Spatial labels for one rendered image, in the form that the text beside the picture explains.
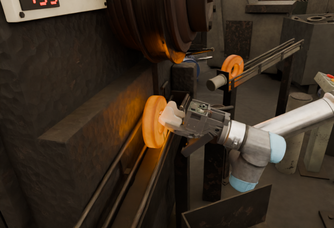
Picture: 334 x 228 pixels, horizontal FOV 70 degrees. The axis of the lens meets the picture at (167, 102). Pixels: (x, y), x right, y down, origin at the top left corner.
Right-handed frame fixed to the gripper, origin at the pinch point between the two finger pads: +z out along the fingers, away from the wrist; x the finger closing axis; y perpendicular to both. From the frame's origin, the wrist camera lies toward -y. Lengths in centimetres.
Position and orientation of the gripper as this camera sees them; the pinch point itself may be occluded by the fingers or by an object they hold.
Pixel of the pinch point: (155, 115)
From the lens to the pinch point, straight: 70.1
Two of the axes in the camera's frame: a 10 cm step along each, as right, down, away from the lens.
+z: -9.4, -3.0, 1.3
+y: 2.0, -8.5, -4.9
